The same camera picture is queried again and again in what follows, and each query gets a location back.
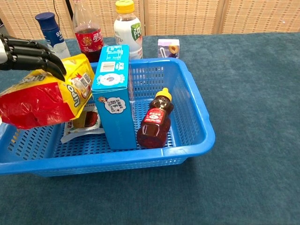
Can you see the white snack packet fruit picture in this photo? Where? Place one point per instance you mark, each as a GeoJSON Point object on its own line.
{"type": "Point", "coordinates": [89, 122]}

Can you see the small purple drink carton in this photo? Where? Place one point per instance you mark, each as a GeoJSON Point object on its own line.
{"type": "Point", "coordinates": [168, 48]}

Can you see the woven bamboo folding screen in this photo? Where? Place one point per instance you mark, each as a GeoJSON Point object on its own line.
{"type": "Point", "coordinates": [194, 18]}

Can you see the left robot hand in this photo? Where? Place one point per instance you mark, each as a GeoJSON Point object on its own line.
{"type": "Point", "coordinates": [28, 56]}

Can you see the blue perforated plastic basket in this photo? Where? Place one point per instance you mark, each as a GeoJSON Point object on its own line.
{"type": "Point", "coordinates": [77, 150]}

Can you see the teal table cloth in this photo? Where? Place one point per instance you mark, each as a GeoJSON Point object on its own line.
{"type": "Point", "coordinates": [246, 140]}

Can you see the cola bottle red label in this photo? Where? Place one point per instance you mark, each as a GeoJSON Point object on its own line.
{"type": "Point", "coordinates": [87, 39]}

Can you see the yellow and red snack bag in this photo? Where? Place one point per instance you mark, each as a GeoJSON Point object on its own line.
{"type": "Point", "coordinates": [39, 103]}

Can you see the white bottle navy blue cap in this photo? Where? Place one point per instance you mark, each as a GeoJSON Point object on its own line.
{"type": "Point", "coordinates": [55, 35]}

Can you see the bear-shaped honey bottle yellow cap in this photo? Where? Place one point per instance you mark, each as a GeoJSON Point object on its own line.
{"type": "Point", "coordinates": [153, 131]}

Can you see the blue carton box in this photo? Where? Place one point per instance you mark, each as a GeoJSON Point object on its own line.
{"type": "Point", "coordinates": [117, 117]}

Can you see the white drink bottle yellow cap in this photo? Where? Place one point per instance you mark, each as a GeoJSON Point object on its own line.
{"type": "Point", "coordinates": [127, 32]}

